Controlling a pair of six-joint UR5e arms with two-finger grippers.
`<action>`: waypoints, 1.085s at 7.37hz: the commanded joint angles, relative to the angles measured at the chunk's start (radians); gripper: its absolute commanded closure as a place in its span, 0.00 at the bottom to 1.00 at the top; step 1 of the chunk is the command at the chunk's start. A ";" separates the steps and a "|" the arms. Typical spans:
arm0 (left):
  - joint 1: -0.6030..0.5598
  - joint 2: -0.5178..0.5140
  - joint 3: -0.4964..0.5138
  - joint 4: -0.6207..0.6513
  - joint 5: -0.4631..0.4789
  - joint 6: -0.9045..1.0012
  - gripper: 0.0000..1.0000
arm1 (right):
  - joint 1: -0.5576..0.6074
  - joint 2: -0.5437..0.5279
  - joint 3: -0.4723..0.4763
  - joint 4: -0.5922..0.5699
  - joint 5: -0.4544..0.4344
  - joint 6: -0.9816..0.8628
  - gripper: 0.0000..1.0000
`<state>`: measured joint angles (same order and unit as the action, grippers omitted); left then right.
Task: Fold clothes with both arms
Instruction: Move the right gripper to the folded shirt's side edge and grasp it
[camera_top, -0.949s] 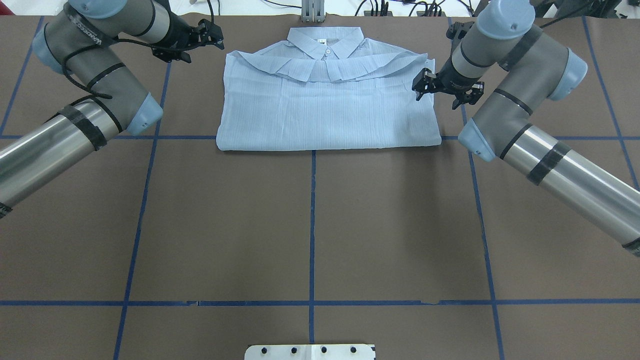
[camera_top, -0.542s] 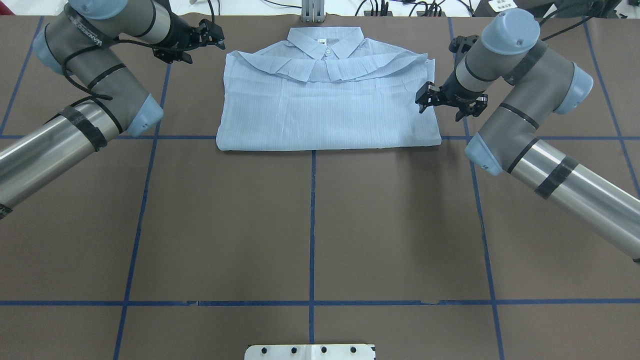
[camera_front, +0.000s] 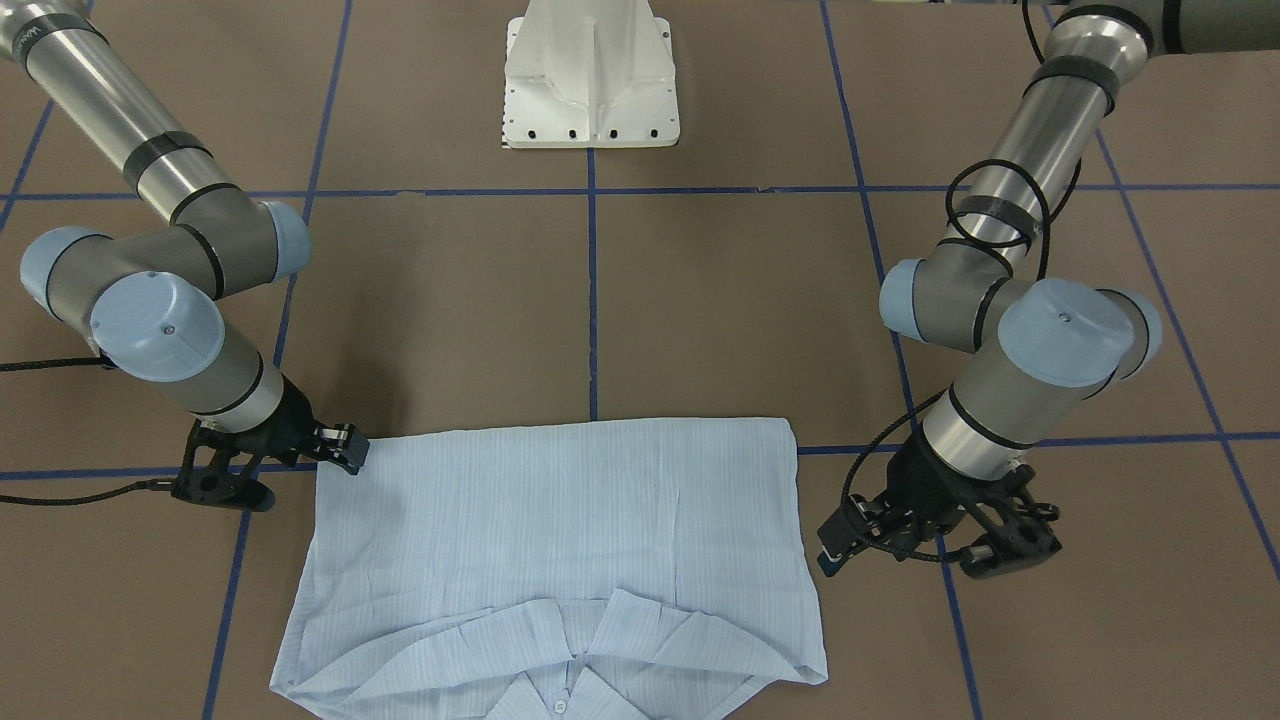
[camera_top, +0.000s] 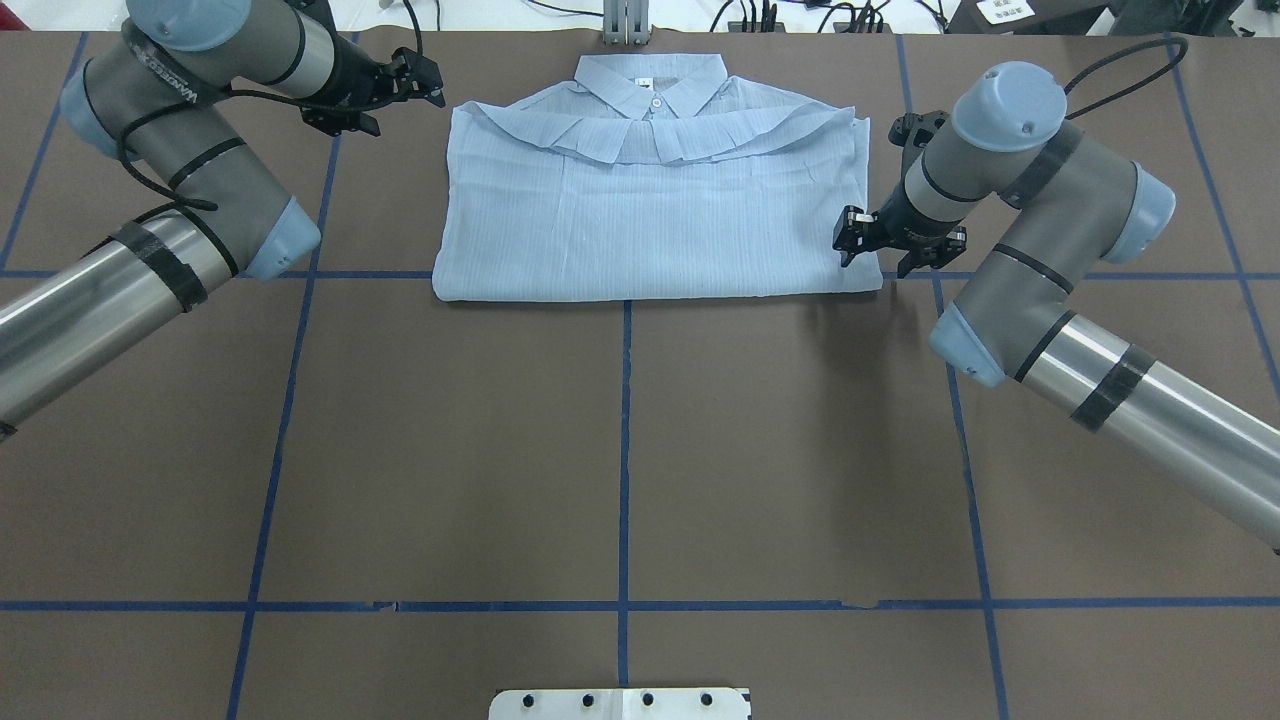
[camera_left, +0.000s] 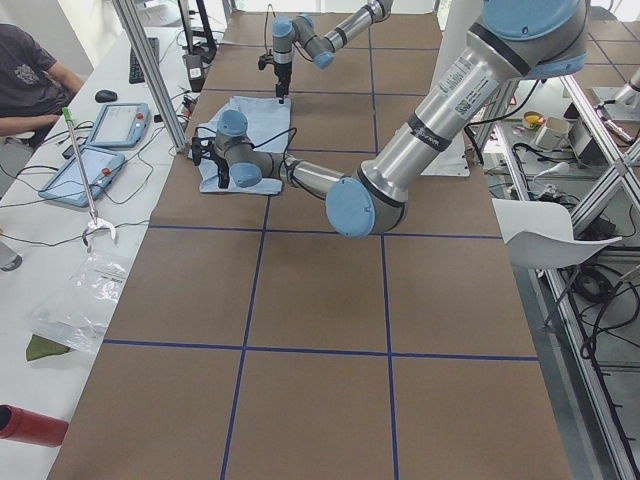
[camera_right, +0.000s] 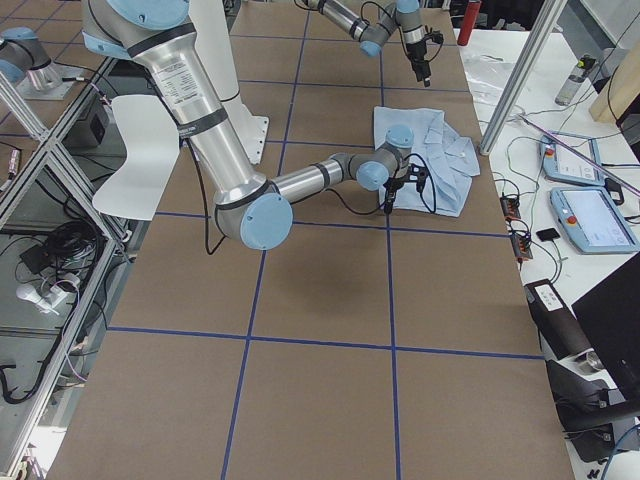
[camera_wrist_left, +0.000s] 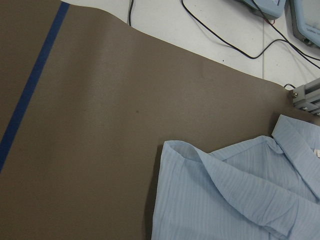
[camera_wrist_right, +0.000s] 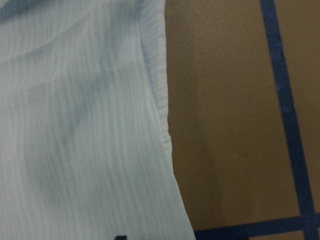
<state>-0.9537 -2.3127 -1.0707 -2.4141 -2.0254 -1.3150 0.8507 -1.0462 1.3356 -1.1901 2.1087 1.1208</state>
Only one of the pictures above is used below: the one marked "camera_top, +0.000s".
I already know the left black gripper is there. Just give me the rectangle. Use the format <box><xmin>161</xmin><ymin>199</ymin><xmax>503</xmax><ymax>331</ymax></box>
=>
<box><xmin>300</xmin><ymin>47</ymin><xmax>445</xmax><ymax>137</ymax></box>

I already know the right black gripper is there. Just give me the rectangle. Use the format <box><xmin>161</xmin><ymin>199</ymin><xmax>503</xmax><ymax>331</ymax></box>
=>
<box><xmin>833</xmin><ymin>205</ymin><xmax>966</xmax><ymax>279</ymax></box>

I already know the light blue button-up shirt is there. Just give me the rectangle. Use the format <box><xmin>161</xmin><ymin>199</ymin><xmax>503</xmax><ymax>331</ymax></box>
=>
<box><xmin>431</xmin><ymin>54</ymin><xmax>883</xmax><ymax>304</ymax></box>

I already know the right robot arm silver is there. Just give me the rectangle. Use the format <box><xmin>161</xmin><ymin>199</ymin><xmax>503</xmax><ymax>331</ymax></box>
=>
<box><xmin>832</xmin><ymin>61</ymin><xmax>1279</xmax><ymax>548</ymax></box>

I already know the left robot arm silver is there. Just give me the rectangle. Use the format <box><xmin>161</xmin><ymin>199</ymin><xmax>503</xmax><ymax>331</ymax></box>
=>
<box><xmin>1</xmin><ymin>1</ymin><xmax>445</xmax><ymax>438</ymax></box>

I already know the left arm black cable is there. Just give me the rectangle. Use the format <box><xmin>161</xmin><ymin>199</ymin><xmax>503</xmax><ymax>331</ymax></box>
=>
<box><xmin>115</xmin><ymin>88</ymin><xmax>311</xmax><ymax>213</ymax></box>

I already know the aluminium frame post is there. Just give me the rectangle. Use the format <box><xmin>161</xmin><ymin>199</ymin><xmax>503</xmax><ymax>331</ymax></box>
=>
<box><xmin>602</xmin><ymin>0</ymin><xmax>652</xmax><ymax>46</ymax></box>

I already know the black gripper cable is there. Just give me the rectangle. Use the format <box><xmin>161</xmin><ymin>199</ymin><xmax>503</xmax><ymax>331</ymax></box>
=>
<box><xmin>1062</xmin><ymin>36</ymin><xmax>1190</xmax><ymax>96</ymax></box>

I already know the white camera pole base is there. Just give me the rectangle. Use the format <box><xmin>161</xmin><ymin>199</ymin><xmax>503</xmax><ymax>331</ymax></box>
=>
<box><xmin>486</xmin><ymin>687</ymin><xmax>753</xmax><ymax>719</ymax></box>

